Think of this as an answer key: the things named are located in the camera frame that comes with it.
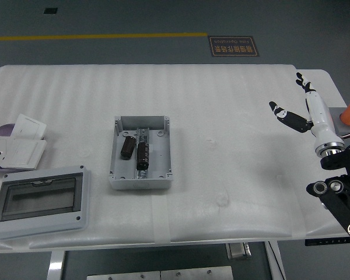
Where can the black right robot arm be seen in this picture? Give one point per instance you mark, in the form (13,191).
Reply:
(338,198)

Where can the purple disc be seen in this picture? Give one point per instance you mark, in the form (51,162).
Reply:
(4,129)

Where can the brown floor sign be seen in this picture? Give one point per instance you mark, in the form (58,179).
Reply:
(233,46)

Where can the grey cover with clear window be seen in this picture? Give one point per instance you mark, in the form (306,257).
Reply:
(41,201)

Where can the open grey junction box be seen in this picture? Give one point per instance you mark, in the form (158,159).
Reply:
(160,157)

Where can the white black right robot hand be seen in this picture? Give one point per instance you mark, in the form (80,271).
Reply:
(319,116)

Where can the white switch plate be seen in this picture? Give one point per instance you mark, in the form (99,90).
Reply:
(24,153)
(29,126)

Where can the grey block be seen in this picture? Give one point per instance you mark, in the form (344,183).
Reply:
(336,119)

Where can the white foam mat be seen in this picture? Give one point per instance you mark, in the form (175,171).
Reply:
(175,99)

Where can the black device under table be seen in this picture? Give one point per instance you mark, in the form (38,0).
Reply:
(328,242)

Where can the metal bracket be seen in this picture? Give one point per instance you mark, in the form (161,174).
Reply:
(238,251)

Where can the grey metal plate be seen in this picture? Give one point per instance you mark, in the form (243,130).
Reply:
(124,276)
(196,273)

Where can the white table leg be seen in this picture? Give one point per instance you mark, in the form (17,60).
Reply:
(277,262)
(56,265)

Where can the black floor hatch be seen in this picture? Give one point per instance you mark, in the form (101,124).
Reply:
(50,10)

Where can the metal mounting rail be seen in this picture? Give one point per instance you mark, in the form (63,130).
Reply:
(143,134)

